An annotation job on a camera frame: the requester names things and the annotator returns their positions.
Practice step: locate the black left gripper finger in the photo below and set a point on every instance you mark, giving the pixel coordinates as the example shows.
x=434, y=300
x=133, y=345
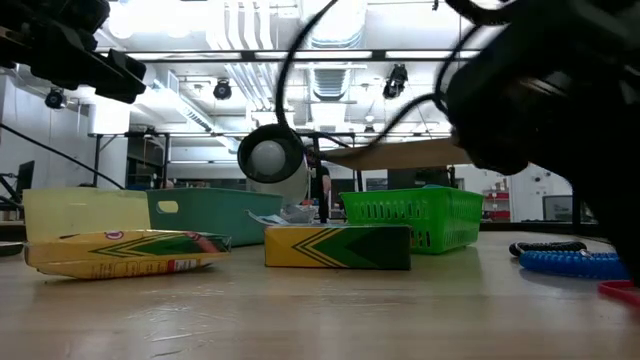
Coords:
x=120, y=77

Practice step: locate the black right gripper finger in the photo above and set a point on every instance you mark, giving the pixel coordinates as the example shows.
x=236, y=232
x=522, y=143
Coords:
x=620, y=230

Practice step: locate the teal plastic bin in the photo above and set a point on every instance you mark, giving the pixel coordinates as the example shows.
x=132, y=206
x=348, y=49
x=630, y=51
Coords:
x=215, y=215

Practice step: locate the yellow glue tube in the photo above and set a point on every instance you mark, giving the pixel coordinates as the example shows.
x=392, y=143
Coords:
x=125, y=255

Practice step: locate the blue green card pack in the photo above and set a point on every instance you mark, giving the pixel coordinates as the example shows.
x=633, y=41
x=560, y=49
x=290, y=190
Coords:
x=295, y=215

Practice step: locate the yellow green crayon box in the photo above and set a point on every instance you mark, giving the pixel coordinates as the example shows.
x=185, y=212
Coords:
x=340, y=247

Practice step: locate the black ceiling spotlight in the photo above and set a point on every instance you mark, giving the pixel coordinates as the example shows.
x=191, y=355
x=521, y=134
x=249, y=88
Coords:
x=54, y=98
x=395, y=80
x=222, y=90

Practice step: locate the grey background monitor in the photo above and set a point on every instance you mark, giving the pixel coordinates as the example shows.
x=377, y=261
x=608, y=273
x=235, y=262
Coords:
x=557, y=207

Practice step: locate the black-legged background table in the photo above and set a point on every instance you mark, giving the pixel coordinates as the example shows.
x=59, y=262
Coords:
x=165, y=160

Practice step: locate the white cabinet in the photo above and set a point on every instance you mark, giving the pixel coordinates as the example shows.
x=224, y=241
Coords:
x=530, y=190

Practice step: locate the red background shelf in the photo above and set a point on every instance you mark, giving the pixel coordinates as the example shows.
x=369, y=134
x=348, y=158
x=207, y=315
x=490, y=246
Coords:
x=496, y=205

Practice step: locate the yellow translucent plastic bin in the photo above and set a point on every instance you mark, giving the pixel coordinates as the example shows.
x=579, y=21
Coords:
x=85, y=210

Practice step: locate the wooden shelf riser black legs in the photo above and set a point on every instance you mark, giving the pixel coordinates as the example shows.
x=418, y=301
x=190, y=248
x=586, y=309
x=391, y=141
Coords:
x=400, y=155

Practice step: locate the white cylindrical lamp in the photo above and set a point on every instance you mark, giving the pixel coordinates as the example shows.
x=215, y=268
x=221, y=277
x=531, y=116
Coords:
x=270, y=157

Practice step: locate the green plastic mesh basket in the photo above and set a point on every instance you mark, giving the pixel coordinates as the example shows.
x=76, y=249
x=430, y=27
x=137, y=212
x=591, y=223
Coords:
x=415, y=220

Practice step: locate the black aluminium table frame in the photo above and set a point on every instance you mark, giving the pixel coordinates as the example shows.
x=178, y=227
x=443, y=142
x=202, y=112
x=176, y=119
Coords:
x=525, y=226

